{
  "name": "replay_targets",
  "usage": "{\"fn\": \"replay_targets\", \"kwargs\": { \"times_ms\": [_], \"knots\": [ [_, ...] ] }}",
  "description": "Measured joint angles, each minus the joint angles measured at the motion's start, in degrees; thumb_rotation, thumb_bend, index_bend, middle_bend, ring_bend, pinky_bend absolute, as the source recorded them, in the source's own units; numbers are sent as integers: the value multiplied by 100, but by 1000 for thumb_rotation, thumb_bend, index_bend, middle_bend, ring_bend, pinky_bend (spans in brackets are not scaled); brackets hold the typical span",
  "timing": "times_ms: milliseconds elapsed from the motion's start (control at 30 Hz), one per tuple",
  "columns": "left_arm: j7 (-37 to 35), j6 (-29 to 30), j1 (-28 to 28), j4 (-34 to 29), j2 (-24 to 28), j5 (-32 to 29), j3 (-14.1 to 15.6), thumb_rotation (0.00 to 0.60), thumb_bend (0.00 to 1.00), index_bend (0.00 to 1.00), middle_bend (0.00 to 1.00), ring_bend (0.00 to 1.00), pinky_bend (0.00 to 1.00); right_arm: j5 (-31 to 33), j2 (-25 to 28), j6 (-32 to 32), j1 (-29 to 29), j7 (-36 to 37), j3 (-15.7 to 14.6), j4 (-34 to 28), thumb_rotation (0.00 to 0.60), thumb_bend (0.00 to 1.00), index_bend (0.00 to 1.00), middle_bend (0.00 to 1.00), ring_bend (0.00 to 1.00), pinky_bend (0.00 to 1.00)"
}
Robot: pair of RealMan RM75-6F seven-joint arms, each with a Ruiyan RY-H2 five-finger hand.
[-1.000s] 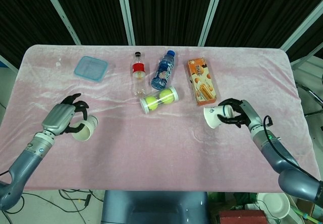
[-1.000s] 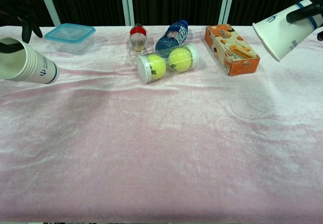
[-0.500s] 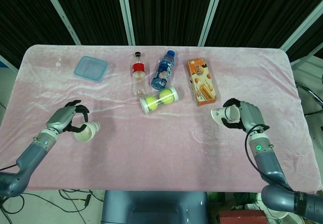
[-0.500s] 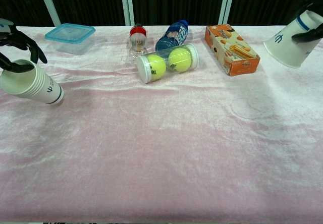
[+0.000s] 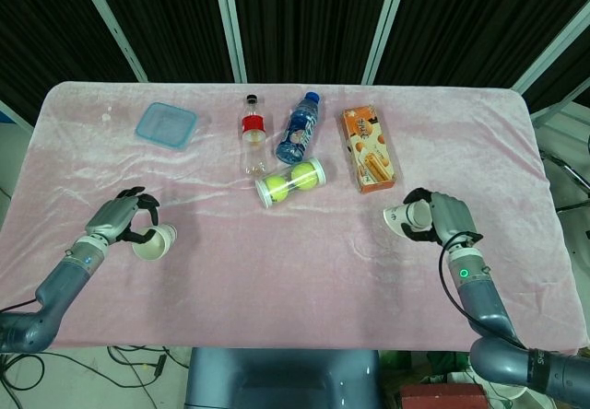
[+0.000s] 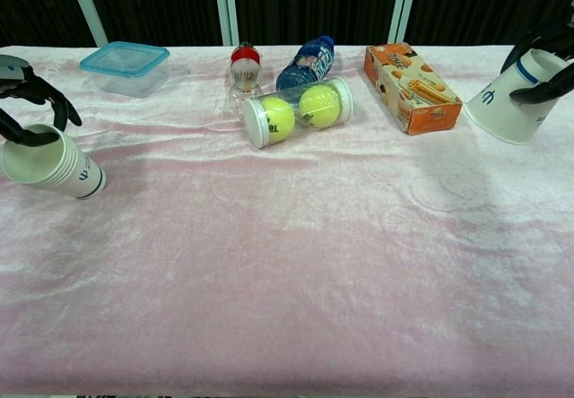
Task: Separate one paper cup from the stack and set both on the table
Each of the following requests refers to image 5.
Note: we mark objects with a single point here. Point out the white plastic bowl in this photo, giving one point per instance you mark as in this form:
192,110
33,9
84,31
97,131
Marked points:
507,390

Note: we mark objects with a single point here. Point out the plain white paper cup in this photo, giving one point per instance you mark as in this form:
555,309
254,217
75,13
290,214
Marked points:
161,239

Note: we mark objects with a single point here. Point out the white paper cup with logo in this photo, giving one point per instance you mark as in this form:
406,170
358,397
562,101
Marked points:
398,215

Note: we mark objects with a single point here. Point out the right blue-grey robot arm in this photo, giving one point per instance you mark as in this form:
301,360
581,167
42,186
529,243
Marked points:
484,298

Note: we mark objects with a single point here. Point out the blue plastic lid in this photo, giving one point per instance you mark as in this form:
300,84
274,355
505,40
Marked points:
166,125

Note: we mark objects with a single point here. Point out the pink velvet tablecloth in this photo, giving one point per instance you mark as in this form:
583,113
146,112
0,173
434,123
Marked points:
295,289

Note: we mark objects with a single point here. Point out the green plastic bag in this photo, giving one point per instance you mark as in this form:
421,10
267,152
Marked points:
401,363

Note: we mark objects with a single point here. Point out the clear bottle with red label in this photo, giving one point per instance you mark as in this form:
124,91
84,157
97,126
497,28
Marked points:
253,123

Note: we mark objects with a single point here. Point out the orange biscuit box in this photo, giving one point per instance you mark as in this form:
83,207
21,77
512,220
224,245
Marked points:
369,148

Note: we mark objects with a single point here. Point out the yellow tennis ball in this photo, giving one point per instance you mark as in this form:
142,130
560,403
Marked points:
275,187
304,175

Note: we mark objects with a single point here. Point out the blue drink bottle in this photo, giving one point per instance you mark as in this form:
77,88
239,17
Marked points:
299,128

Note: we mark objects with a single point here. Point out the white partition frame post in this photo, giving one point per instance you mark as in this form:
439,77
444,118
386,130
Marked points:
230,22
553,45
385,22
113,22

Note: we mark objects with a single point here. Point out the black metal chair frame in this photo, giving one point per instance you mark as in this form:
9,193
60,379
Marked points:
569,169

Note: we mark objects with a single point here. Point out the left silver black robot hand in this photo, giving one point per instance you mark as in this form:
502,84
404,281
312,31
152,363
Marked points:
113,218

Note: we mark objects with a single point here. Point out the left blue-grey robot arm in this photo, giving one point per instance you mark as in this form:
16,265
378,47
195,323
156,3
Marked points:
64,284

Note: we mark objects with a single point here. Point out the red box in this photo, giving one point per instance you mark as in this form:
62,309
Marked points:
442,397

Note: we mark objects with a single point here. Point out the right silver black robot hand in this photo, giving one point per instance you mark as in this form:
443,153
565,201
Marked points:
451,218

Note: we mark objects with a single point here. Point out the clear tennis ball tube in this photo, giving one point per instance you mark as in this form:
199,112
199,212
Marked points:
290,181

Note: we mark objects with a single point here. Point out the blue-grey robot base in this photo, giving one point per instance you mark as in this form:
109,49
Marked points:
281,379

